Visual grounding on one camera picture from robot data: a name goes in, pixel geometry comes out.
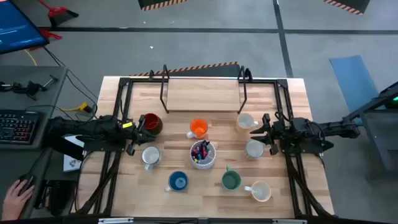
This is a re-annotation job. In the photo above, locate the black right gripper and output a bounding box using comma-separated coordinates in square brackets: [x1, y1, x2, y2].
[250, 113, 284, 156]

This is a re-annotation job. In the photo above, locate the black dustpan red handle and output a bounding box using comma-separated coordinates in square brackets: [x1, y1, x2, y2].
[37, 0, 79, 27]

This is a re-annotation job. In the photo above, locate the white textured pen holder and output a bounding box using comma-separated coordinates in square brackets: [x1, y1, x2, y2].
[189, 139, 217, 170]

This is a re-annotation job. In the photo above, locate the blue mug white handle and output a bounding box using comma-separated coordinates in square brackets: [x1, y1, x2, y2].
[164, 170, 189, 193]

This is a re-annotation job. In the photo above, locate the black backlit keyboard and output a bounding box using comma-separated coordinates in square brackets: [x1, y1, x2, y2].
[0, 109, 43, 146]

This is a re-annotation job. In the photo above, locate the computer monitor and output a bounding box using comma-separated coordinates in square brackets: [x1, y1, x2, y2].
[0, 0, 50, 55]

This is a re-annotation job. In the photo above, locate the orange mug white handle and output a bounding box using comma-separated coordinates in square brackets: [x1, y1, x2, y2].
[185, 118, 209, 140]

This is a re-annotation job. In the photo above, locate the grey desk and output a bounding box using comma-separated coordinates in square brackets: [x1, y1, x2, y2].
[0, 65, 69, 220]

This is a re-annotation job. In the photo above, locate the plain white mug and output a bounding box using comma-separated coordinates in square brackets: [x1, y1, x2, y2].
[236, 112, 259, 130]

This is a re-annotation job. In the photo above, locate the multicolour patterned white mug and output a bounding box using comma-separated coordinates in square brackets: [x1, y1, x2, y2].
[244, 139, 266, 159]

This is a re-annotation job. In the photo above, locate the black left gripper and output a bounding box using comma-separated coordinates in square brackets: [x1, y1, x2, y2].
[124, 114, 157, 156]

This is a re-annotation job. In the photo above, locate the blue floor mat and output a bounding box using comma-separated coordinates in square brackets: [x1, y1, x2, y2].
[329, 55, 386, 127]

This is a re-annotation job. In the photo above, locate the red plastic stand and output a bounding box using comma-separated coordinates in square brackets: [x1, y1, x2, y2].
[29, 27, 63, 51]

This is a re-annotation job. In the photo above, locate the black computer mouse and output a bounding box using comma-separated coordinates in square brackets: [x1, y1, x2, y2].
[18, 174, 35, 195]

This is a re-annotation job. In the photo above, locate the white mug blue pattern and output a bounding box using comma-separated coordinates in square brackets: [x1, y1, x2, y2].
[141, 146, 162, 171]

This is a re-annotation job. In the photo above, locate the black angled bar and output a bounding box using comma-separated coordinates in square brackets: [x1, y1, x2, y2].
[46, 130, 85, 161]

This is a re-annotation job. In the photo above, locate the cream mug orange pattern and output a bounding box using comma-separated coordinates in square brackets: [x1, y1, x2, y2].
[244, 180, 272, 203]

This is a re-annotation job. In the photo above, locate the person's hand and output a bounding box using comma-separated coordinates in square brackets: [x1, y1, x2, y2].
[1, 179, 35, 222]

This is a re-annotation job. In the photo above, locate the black clamp tool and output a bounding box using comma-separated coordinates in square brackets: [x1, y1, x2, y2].
[0, 74, 60, 101]

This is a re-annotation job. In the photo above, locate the black equipment box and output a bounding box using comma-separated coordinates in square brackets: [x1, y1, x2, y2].
[33, 179, 77, 217]

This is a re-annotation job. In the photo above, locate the dark red mug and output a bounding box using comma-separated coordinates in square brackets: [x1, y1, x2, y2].
[142, 112, 164, 136]

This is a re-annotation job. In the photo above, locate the dark grey metal cart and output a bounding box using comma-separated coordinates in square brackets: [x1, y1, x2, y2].
[341, 81, 398, 181]

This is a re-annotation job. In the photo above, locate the black metal table frame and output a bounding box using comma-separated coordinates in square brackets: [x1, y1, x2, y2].
[74, 76, 336, 218]

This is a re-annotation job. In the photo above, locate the black hazard striped ramp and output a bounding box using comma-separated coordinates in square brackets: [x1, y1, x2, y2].
[137, 0, 190, 12]
[322, 0, 371, 16]
[128, 61, 242, 78]

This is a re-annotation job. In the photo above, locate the yellow plug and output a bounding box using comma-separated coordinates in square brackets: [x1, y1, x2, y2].
[78, 101, 93, 113]

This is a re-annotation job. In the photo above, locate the white printed box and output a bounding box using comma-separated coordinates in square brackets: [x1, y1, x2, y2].
[63, 135, 86, 172]

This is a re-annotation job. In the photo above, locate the green mug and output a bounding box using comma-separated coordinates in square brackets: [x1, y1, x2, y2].
[221, 164, 243, 191]

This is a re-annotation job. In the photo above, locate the yellow floor cable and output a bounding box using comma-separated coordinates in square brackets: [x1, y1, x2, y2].
[24, 49, 38, 67]

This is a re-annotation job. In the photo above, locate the black front beam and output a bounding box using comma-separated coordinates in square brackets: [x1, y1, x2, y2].
[0, 213, 398, 224]

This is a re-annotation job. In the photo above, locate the silver metal bracket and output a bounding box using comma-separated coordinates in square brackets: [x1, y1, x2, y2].
[272, 218, 308, 224]
[98, 217, 135, 224]

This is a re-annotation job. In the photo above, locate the black floor cable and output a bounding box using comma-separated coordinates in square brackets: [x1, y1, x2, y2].
[42, 45, 99, 102]

